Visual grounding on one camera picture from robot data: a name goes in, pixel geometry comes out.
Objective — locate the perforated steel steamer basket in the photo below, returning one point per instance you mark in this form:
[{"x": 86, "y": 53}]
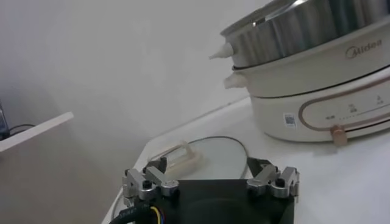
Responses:
[{"x": 304, "y": 30}]

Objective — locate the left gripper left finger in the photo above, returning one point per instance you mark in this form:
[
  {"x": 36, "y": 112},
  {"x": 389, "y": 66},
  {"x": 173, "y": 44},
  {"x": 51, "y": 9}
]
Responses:
[{"x": 161, "y": 181}]

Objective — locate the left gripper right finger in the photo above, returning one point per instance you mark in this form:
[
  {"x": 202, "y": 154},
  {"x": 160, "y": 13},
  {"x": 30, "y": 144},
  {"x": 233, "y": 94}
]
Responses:
[{"x": 265, "y": 179}]

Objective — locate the white electric cooking pot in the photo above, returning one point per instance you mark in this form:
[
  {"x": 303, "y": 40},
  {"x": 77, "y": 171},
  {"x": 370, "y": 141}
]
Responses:
[{"x": 304, "y": 76}]

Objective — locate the white folding side table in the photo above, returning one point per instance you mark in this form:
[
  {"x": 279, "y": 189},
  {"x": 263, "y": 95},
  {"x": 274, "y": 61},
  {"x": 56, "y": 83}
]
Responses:
[{"x": 36, "y": 131}]

